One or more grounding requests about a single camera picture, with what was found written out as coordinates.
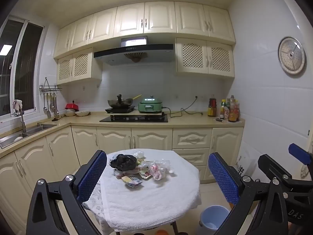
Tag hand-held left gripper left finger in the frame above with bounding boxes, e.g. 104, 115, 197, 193
26, 150, 108, 235

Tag steel sink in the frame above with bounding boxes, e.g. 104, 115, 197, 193
0, 123, 58, 149

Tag black range hood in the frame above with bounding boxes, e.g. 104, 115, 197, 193
94, 36, 174, 66

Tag yellow cap bottle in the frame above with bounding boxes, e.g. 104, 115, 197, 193
219, 99, 228, 120

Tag metal skimmer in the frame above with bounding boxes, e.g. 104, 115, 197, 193
53, 93, 60, 118

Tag black power cable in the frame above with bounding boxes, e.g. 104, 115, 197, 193
161, 96, 203, 118

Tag white towel-covered table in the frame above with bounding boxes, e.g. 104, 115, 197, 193
100, 148, 201, 232

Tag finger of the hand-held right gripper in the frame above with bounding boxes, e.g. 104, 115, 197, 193
289, 143, 313, 167
258, 154, 295, 184

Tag cream lattice door cabinet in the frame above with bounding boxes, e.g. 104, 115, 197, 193
175, 38, 236, 78
56, 48, 103, 86

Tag green electric cooker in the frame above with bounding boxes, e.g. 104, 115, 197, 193
138, 95, 164, 114

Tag window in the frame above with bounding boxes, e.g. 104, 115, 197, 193
0, 15, 46, 121

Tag wire utensil rack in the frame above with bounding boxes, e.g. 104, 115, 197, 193
39, 77, 63, 92

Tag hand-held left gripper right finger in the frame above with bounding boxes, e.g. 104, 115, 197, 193
208, 152, 289, 235

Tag red white snack packet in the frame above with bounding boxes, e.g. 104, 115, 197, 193
139, 164, 153, 180

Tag white rice sack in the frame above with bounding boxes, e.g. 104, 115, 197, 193
235, 141, 263, 180

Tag cream base cabinets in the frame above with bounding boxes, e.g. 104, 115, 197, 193
0, 111, 245, 235

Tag pink white plastic bag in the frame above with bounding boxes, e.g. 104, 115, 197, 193
149, 164, 167, 181

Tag black induction cooker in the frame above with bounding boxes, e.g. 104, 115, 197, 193
105, 106, 136, 114

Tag lace tablecloth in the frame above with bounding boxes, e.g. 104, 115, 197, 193
82, 174, 202, 235

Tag cream upper cabinet row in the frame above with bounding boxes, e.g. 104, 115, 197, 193
53, 1, 236, 59

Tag blue plastic bin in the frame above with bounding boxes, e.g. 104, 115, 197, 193
199, 206, 231, 235

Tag steel faucet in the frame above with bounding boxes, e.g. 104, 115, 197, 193
13, 110, 27, 133

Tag clear plastic wrapper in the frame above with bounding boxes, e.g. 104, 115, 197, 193
153, 159, 177, 177

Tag dark sauce bottle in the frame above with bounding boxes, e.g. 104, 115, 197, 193
208, 95, 218, 117

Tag metal spatula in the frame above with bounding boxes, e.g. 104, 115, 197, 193
46, 93, 52, 118

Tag black plastic bag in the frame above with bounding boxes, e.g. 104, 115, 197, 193
109, 154, 138, 172

